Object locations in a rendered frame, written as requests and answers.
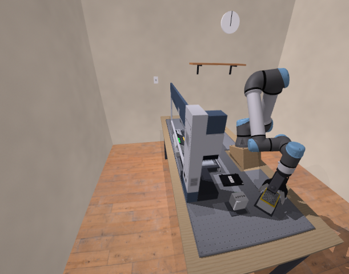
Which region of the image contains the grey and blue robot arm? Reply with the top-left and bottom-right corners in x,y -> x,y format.
235,68 -> 305,194

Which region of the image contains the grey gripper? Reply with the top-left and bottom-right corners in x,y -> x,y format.
258,168 -> 292,205

